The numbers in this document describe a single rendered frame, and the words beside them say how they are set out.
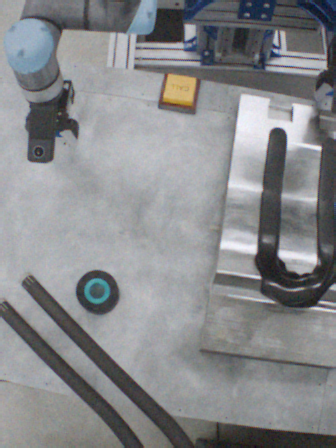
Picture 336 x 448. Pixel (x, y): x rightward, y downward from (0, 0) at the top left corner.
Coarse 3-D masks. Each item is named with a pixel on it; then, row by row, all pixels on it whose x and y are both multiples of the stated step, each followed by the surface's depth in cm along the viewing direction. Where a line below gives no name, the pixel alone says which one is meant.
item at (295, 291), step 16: (272, 128) 112; (272, 144) 112; (272, 160) 111; (320, 160) 110; (272, 176) 110; (320, 176) 109; (272, 192) 109; (320, 192) 109; (272, 208) 107; (320, 208) 108; (272, 224) 104; (320, 224) 105; (272, 240) 102; (320, 240) 103; (256, 256) 99; (272, 256) 103; (320, 256) 99; (272, 272) 104; (288, 272) 97; (320, 272) 103; (272, 288) 104; (288, 288) 104; (304, 288) 104; (320, 288) 103; (288, 304) 102; (304, 304) 102
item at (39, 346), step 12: (0, 300) 108; (0, 312) 107; (12, 312) 107; (12, 324) 106; (24, 324) 105; (24, 336) 104; (36, 336) 104; (36, 348) 103; (48, 348) 103; (48, 360) 102; (60, 360) 102; (60, 372) 101; (72, 372) 101; (72, 384) 100; (84, 384) 100; (84, 396) 99; (96, 396) 99
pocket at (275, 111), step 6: (270, 102) 115; (270, 108) 116; (276, 108) 116; (282, 108) 115; (288, 108) 115; (270, 114) 116; (276, 114) 116; (282, 114) 116; (288, 114) 116; (282, 120) 115; (288, 120) 115
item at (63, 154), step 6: (60, 138) 115; (60, 144) 114; (66, 144) 114; (54, 150) 114; (60, 150) 114; (66, 150) 114; (72, 150) 118; (54, 156) 115; (60, 156) 115; (66, 156) 115; (72, 156) 119; (54, 162) 118; (60, 162) 118; (66, 162) 118
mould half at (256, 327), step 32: (256, 96) 114; (256, 128) 112; (288, 128) 112; (320, 128) 112; (256, 160) 110; (288, 160) 110; (256, 192) 108; (288, 192) 109; (224, 224) 103; (256, 224) 103; (288, 224) 104; (224, 256) 100; (288, 256) 100; (224, 288) 105; (256, 288) 104; (224, 320) 104; (256, 320) 104; (288, 320) 104; (320, 320) 104; (224, 352) 103; (256, 352) 102; (288, 352) 102; (320, 352) 102
